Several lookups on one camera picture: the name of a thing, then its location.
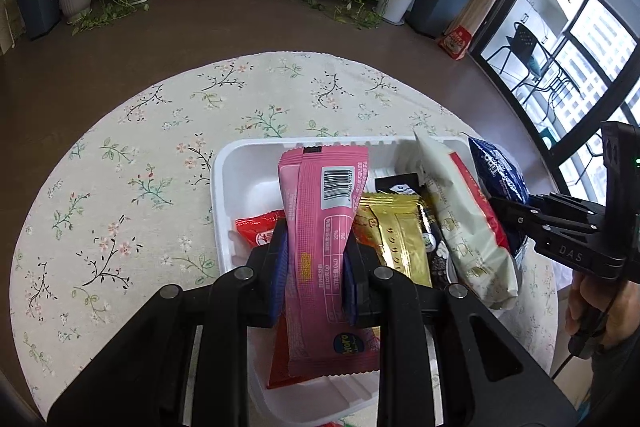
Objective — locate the floral tablecloth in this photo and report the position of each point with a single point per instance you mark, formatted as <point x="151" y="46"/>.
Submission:
<point x="150" y="132"/>

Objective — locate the cream red-striped snack packet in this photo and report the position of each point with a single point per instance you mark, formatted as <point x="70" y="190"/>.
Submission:
<point x="465" y="247"/>

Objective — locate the dark blue snack packet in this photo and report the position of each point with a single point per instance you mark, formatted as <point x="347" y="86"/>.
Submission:
<point x="500" y="172"/>

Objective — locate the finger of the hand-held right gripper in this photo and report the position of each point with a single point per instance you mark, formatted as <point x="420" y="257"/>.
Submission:
<point x="540" y="234"/>
<point x="520" y="211"/>

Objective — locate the black chair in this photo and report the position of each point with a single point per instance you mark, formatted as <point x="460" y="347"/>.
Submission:
<point x="525" y="42"/>

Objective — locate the gold snack packet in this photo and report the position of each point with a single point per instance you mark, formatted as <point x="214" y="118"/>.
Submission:
<point x="400" y="237"/>

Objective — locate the teal chair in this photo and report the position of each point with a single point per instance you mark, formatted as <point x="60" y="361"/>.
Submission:
<point x="542" y="67"/>

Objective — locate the pink snack packet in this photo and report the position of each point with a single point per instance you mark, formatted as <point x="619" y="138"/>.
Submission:
<point x="320" y="217"/>

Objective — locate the black snack packet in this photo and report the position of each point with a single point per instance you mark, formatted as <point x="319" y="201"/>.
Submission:
<point x="395" y="186"/>

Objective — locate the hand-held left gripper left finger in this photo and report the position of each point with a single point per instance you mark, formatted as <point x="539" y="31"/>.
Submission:
<point x="280" y="272"/>

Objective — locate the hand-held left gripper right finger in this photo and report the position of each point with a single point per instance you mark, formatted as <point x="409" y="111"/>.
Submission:
<point x="350" y="287"/>

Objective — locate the white plastic tray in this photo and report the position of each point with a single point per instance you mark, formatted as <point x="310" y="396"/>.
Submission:
<point x="245" y="177"/>

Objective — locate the person's right forearm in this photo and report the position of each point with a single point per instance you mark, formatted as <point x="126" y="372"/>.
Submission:
<point x="617" y="387"/>

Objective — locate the red printed box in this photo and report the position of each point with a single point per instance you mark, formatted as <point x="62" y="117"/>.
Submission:
<point x="456" y="43"/>

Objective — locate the person's right hand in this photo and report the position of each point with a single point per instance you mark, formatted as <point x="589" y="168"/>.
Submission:
<point x="580" y="302"/>

